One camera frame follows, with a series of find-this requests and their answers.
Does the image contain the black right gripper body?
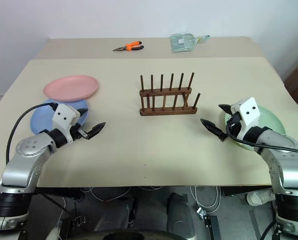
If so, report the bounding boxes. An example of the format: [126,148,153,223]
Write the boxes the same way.
[226,112,243,138]

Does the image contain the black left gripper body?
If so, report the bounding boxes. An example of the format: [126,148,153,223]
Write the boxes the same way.
[70,122,90,142]

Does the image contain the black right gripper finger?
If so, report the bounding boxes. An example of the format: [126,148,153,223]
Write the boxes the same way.
[200,118,229,143]
[218,103,232,116]

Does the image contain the wooden dish rack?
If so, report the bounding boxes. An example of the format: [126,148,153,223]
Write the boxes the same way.
[139,72,201,117]

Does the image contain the pink plate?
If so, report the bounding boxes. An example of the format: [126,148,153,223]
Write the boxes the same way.
[43,74,100,102]

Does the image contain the green plate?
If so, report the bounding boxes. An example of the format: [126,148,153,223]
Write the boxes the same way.
[223,104,287,152]

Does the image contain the blue plate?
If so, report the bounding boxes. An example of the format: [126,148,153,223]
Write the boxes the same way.
[30,98,90,136]

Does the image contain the white shoe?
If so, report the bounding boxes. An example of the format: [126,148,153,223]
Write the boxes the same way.
[246,188,276,207]

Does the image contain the clear plastic bag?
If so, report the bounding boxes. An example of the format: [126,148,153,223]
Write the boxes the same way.
[169,32,197,54]

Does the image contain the dark rounded robot leg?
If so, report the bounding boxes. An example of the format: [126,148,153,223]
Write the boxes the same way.
[166,192,196,240]
[95,196,137,232]

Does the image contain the dark rounded robot waist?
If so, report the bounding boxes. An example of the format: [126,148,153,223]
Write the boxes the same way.
[68,229,198,240]

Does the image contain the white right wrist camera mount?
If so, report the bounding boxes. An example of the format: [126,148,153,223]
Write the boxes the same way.
[230,97,261,141]

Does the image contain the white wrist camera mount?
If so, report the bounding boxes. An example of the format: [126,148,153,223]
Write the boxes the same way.
[230,97,261,141]
[52,103,81,143]

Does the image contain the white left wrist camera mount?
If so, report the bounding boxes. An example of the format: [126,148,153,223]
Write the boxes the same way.
[52,103,81,143]

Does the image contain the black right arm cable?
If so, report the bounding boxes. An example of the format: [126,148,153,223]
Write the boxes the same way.
[225,123,298,157]

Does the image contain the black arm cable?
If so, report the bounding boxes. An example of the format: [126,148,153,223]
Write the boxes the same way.
[6,102,59,165]
[225,123,298,157]

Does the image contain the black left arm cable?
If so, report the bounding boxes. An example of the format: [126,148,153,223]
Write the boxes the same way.
[6,102,59,165]

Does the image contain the white floor cable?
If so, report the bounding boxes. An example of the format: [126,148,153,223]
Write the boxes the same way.
[80,185,132,202]
[189,184,221,214]

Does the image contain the orange handled pliers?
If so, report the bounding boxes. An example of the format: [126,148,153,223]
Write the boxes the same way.
[112,40,145,53]

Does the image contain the black metal floor bracket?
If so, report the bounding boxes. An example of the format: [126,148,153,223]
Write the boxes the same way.
[196,207,220,240]

